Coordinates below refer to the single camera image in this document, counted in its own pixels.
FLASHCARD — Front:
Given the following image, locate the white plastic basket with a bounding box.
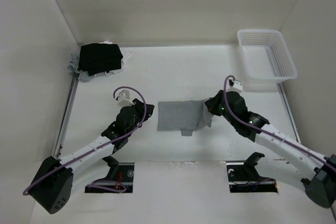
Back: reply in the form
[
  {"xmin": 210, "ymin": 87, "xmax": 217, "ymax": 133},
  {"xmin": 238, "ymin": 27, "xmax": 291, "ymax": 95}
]
[{"xmin": 237, "ymin": 29, "xmax": 298, "ymax": 85}]

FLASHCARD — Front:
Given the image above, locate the grey tank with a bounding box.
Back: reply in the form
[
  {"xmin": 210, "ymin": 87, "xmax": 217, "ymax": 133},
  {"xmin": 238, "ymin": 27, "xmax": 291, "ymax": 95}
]
[
  {"xmin": 157, "ymin": 99, "xmax": 213, "ymax": 136},
  {"xmin": 67, "ymin": 52, "xmax": 91, "ymax": 82}
]

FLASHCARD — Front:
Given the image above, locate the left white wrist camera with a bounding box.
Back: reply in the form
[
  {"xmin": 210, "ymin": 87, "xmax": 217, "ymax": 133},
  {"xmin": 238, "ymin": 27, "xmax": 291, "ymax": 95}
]
[{"xmin": 116, "ymin": 90, "xmax": 134, "ymax": 107}]

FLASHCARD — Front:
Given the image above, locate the folded black tank top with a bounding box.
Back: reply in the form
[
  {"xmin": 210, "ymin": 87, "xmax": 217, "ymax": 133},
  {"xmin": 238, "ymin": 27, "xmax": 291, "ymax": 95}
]
[{"xmin": 78, "ymin": 43, "xmax": 123, "ymax": 76}]

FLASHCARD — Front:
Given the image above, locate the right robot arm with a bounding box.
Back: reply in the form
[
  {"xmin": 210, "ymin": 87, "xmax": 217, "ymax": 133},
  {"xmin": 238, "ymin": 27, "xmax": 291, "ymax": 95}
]
[{"xmin": 205, "ymin": 90, "xmax": 335, "ymax": 208}]

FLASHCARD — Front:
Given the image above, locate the folded grey tank top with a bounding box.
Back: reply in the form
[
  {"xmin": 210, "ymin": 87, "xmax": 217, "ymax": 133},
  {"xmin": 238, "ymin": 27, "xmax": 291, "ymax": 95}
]
[{"xmin": 67, "ymin": 52, "xmax": 91, "ymax": 82}]

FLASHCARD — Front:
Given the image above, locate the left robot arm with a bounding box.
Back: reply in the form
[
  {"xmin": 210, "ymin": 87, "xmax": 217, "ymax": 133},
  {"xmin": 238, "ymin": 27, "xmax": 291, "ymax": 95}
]
[{"xmin": 23, "ymin": 99, "xmax": 155, "ymax": 214}]

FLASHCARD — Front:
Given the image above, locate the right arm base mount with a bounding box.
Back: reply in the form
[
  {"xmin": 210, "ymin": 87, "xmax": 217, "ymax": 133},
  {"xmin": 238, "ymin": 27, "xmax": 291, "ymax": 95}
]
[{"xmin": 226, "ymin": 152, "xmax": 278, "ymax": 193}]

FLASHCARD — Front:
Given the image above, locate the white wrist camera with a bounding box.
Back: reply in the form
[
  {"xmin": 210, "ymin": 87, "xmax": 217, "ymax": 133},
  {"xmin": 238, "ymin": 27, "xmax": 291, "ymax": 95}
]
[
  {"xmin": 227, "ymin": 79, "xmax": 243, "ymax": 93},
  {"xmin": 116, "ymin": 90, "xmax": 134, "ymax": 107}
]

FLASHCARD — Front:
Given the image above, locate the folded white tank top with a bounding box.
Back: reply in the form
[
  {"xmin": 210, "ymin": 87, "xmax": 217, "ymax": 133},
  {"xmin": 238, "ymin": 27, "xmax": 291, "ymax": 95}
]
[{"xmin": 104, "ymin": 48, "xmax": 134, "ymax": 77}]

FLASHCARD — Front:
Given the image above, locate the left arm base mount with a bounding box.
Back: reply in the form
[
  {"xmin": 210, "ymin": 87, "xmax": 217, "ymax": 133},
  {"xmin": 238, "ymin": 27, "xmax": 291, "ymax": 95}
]
[{"xmin": 85, "ymin": 156, "xmax": 135, "ymax": 194}]

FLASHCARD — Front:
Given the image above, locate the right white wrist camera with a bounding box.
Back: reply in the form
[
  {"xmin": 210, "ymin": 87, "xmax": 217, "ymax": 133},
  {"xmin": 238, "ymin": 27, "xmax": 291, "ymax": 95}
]
[{"xmin": 227, "ymin": 79, "xmax": 243, "ymax": 93}]

